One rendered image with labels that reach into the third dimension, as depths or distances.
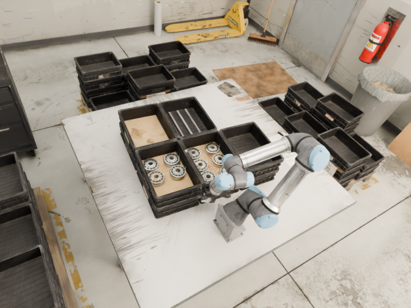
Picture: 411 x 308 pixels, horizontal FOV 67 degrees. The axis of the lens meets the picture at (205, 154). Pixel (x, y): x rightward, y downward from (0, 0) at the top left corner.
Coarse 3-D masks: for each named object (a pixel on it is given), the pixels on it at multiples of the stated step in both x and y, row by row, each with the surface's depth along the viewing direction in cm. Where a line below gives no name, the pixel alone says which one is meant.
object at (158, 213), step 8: (136, 168) 205; (144, 184) 191; (144, 192) 199; (184, 200) 186; (192, 200) 192; (152, 208) 190; (160, 208) 180; (168, 208) 186; (176, 208) 190; (184, 208) 194; (160, 216) 188
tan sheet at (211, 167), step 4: (204, 144) 219; (200, 148) 216; (204, 148) 216; (204, 152) 214; (220, 152) 216; (204, 156) 211; (208, 156) 211; (208, 160) 209; (208, 164) 207; (212, 164) 207; (208, 168) 204; (212, 168) 205; (216, 168) 205; (216, 172) 203; (216, 176) 201
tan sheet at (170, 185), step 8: (160, 160) 204; (160, 168) 199; (168, 168) 200; (168, 176) 196; (168, 184) 191; (176, 184) 192; (184, 184) 193; (192, 184) 194; (160, 192) 186; (168, 192) 187
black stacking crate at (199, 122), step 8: (168, 104) 232; (176, 104) 236; (184, 104) 239; (192, 104) 243; (176, 112) 239; (184, 112) 240; (192, 112) 241; (200, 112) 234; (176, 120) 232; (200, 120) 236; (208, 120) 225; (176, 128) 226; (184, 128) 228; (192, 128) 228; (200, 128) 230; (208, 128) 228
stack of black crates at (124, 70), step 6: (120, 60) 341; (126, 60) 344; (132, 60) 348; (138, 60) 352; (144, 60) 356; (150, 60) 348; (126, 66) 349; (132, 66) 352; (138, 66) 354; (144, 66) 356; (126, 72) 343; (126, 78) 327; (126, 84) 331
